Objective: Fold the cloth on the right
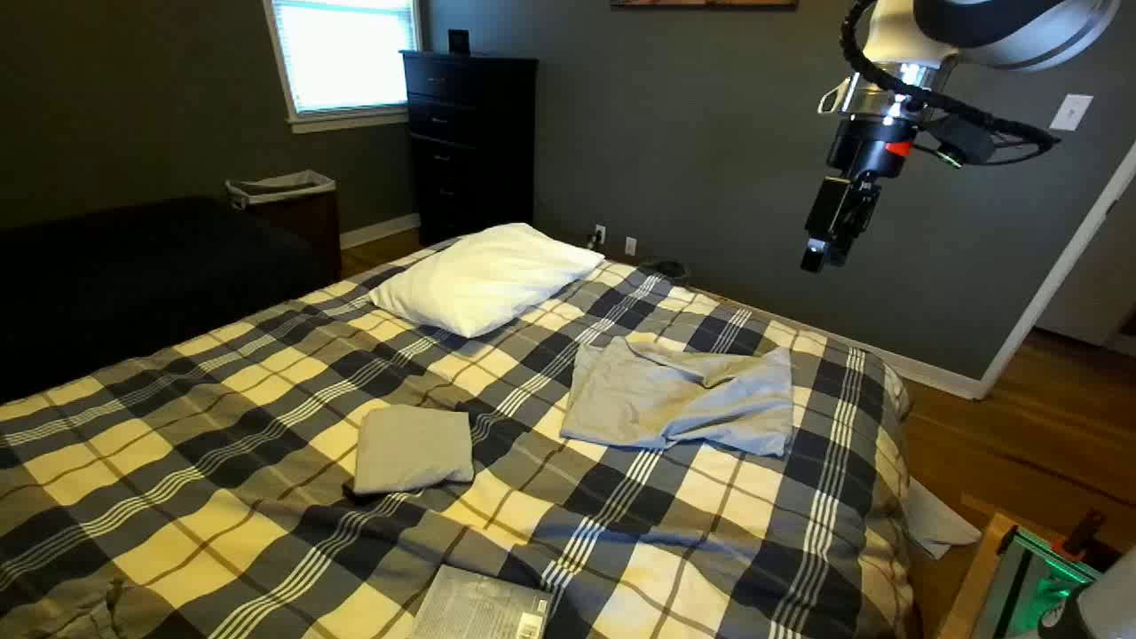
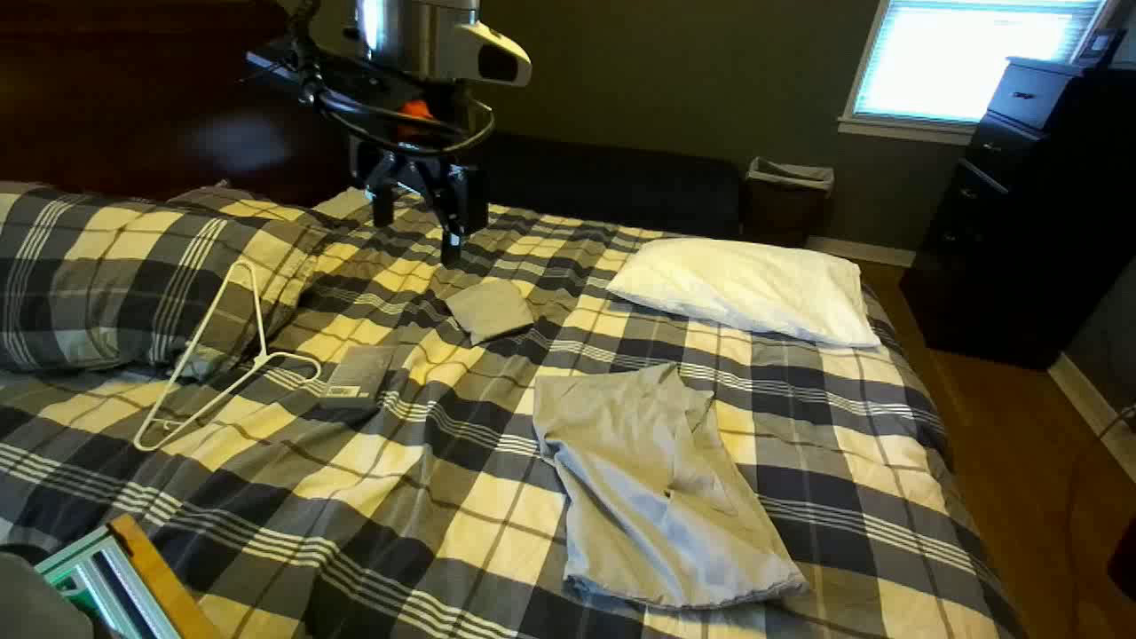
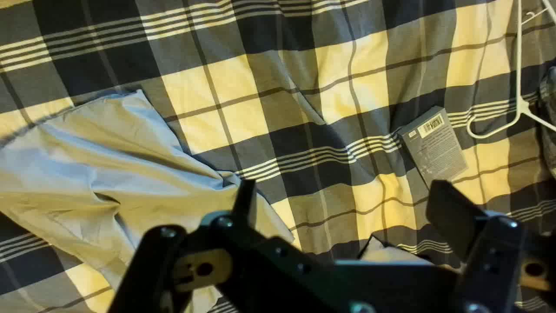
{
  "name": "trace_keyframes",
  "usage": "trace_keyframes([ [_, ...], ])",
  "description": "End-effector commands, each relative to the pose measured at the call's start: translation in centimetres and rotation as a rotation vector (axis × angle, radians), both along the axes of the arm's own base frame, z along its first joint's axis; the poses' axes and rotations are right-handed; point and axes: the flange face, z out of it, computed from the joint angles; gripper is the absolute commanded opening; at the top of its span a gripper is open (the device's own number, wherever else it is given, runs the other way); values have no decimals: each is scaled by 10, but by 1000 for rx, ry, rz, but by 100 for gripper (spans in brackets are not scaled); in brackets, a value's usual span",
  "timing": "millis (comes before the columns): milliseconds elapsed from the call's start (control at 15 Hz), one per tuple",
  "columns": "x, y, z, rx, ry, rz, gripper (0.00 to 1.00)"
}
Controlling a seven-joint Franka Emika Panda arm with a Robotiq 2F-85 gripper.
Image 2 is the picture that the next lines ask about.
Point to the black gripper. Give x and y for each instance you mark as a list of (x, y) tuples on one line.
[(422, 179)]

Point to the light blue-grey cloth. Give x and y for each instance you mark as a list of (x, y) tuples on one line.
[(663, 499)]

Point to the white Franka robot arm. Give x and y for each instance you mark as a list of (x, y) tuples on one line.
[(411, 37)]

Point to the small folded grey cloth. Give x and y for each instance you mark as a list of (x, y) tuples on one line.
[(487, 311)]

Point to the yellow grey plaid bedspread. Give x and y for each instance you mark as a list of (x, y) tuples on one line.
[(402, 499)]

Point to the dark wooden headboard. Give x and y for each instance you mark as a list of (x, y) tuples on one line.
[(128, 95)]

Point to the plaid pillow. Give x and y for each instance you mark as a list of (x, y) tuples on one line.
[(110, 285)]

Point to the white pillow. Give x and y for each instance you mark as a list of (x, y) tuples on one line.
[(746, 288)]

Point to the brown laundry hamper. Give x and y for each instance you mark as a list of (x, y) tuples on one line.
[(785, 196)]

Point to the grey plastic housing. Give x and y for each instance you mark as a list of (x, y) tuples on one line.
[(30, 605)]

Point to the bright window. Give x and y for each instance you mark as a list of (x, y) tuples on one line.
[(970, 57)]

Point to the black dresser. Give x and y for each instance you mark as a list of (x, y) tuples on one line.
[(1041, 216)]

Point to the small black dresser-top object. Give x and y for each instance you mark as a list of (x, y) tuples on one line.
[(1102, 48)]

